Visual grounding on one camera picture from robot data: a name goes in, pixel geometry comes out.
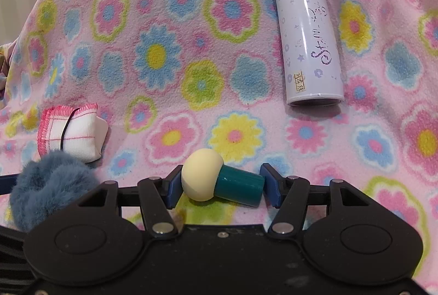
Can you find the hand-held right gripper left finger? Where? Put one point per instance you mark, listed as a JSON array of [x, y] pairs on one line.
[[174, 186]]

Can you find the pink floral fleece blanket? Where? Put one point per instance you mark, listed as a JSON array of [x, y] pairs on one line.
[[171, 41]]

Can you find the lilac water bottle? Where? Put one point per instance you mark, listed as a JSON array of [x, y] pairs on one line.
[[308, 41]]

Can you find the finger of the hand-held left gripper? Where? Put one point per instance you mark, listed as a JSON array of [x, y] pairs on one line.
[[5, 184]]

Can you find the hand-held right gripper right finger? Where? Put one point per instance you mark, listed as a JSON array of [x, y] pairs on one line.
[[270, 186]]

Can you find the blue furry pom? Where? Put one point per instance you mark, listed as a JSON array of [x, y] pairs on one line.
[[44, 185]]

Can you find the rolled white cloth pink trim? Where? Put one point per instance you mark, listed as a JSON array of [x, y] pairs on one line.
[[82, 130]]

